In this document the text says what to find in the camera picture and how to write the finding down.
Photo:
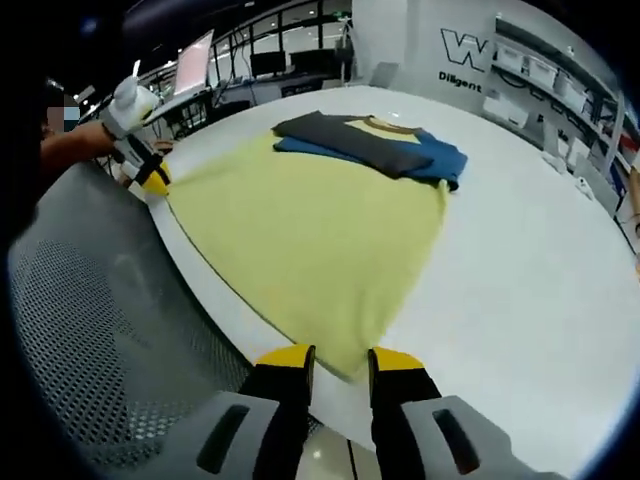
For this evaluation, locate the yellow grey blue garment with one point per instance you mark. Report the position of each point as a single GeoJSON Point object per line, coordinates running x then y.
{"type": "Point", "coordinates": [310, 225]}

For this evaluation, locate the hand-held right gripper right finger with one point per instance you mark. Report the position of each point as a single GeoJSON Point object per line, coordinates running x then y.
{"type": "Point", "coordinates": [400, 395]}

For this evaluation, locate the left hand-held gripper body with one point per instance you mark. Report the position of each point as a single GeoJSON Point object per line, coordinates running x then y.
{"type": "Point", "coordinates": [130, 112]}

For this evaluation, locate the office desk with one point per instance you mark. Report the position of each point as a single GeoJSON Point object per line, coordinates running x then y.
{"type": "Point", "coordinates": [300, 90]}

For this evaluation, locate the white box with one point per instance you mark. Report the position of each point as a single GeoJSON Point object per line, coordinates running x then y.
{"type": "Point", "coordinates": [505, 107]}

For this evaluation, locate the white floor stand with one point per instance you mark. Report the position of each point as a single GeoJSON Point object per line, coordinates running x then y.
{"type": "Point", "coordinates": [346, 50]}

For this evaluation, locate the black monitor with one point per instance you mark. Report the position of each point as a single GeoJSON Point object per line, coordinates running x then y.
{"type": "Point", "coordinates": [312, 59]}
{"type": "Point", "coordinates": [267, 62]}

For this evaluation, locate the grey metal shelf unit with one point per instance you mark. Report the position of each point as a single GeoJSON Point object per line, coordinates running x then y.
{"type": "Point", "coordinates": [616, 125]}

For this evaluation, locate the small white object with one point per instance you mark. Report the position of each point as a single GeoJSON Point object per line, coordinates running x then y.
{"type": "Point", "coordinates": [582, 185]}

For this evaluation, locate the white cloth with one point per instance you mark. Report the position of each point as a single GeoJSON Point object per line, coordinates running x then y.
{"type": "Point", "coordinates": [555, 162]}

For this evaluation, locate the whiteboard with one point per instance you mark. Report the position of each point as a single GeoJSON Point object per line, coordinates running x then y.
{"type": "Point", "coordinates": [194, 62]}

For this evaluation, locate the grey mesh chair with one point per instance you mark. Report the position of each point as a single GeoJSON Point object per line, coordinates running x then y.
{"type": "Point", "coordinates": [100, 300]}

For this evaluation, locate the grey office chair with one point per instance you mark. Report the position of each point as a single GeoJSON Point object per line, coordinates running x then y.
{"type": "Point", "coordinates": [384, 74]}

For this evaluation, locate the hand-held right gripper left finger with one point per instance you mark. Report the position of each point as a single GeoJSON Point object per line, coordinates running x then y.
{"type": "Point", "coordinates": [277, 395]}

